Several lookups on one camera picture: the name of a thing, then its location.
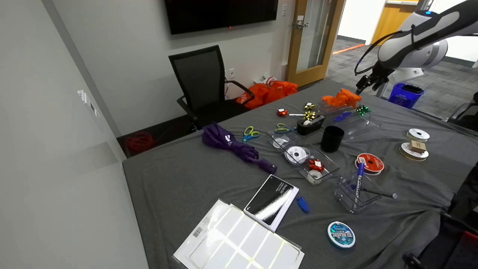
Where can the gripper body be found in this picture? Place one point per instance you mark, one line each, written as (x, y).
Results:
(381, 71)

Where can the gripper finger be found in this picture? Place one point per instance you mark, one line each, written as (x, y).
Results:
(362, 85)
(378, 84)

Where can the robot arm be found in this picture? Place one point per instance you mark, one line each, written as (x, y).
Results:
(418, 35)

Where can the orange ribbon heap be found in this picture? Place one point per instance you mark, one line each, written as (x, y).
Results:
(341, 98)

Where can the small clear plastic container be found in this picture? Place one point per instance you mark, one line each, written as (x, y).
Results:
(328, 107)

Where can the large clear plastic container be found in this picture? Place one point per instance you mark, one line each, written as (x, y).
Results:
(356, 127)

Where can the cream ribbon spool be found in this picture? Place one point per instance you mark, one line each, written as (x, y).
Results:
(409, 153)

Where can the red ribbon spool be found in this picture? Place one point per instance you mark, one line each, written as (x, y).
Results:
(371, 163)

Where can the large white ribbon spool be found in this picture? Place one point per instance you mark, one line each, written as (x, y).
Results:
(297, 154)

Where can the green gift bow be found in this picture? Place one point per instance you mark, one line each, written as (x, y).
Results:
(363, 110)

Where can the blue plastic bin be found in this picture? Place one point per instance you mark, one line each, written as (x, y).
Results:
(405, 96)

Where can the blue plastic clip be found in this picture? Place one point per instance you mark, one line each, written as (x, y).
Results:
(342, 116)
(303, 204)

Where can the gold gift bow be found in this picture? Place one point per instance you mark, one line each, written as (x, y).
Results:
(310, 115)
(309, 106)

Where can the black cup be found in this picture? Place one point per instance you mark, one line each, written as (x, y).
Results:
(332, 140)

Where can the wooden door with glass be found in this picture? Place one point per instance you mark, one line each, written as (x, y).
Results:
(313, 41)

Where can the black tape dispenser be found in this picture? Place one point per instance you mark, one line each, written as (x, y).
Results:
(310, 126)

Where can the small cardboard box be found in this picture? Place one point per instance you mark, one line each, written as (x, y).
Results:
(418, 146)

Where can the red gift bow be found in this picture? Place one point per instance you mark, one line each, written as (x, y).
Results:
(316, 164)
(282, 112)

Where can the clear divided plastic tray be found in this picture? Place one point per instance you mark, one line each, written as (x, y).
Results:
(298, 144)

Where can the blue marker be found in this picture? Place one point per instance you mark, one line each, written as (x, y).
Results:
(359, 175)

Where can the black office chair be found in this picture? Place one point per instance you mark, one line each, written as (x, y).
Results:
(465, 112)
(203, 82)

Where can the orange plastic bags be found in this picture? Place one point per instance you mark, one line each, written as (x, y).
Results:
(267, 93)

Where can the small clear tape roll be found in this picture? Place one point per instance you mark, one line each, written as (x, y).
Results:
(280, 142)

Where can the white tape roll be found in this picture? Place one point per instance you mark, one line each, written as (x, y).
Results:
(314, 177)

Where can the black pen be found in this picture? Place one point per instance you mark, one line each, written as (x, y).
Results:
(377, 193)

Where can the clear pen holder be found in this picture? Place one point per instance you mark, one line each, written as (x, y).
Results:
(351, 200)

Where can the blue and yellow scissors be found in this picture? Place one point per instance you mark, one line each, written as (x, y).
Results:
(250, 133)

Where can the grey tablecloth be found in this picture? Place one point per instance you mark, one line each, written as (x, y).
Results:
(298, 194)

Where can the purple folded umbrella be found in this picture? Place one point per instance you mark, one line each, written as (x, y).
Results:
(235, 145)

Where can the black and white box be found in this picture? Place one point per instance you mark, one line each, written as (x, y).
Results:
(270, 201)

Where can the round blue tin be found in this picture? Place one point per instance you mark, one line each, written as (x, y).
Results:
(341, 234)

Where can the black and red chair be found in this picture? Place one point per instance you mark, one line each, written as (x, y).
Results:
(452, 243)

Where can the white label sheets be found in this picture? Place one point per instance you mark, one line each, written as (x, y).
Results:
(239, 243)

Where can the light switch plate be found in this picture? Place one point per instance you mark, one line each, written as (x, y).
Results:
(284, 9)

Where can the wall socket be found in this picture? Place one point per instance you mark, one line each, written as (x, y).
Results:
(231, 73)

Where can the wall television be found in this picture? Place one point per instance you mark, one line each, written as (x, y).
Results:
(220, 13)

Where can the wall control panel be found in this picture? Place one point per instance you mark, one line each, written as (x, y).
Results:
(87, 100)

